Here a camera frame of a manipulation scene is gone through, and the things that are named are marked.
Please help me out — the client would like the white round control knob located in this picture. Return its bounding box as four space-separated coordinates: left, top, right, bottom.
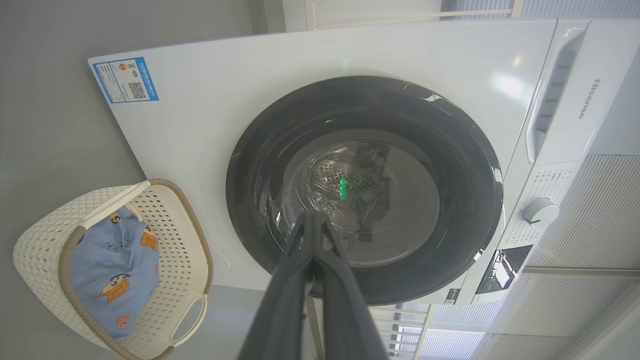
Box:
522 197 560 229

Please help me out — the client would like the cream perforated laundry basket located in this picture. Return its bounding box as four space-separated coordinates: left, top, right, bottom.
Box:
13 178 214 360

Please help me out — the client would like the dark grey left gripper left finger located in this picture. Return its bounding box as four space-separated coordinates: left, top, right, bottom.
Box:
237 213 315 360

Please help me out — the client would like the white front-load washing machine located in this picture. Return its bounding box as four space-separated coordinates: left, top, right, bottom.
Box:
88 19 640 306

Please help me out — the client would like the blue energy label sticker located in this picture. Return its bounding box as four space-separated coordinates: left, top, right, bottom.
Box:
92 56 160 104

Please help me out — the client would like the black round glass washer door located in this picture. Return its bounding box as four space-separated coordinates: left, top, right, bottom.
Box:
226 76 504 306

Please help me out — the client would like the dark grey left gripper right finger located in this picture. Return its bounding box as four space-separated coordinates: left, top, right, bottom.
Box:
315 213 391 360

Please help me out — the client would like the white detergent drawer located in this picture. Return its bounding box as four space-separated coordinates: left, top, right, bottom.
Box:
525 20 640 166

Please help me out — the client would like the blue cartoon print garment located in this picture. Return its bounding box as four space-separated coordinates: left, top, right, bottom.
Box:
69 206 161 339

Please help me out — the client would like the white round filter cover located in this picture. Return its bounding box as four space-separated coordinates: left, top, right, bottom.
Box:
212 250 232 276

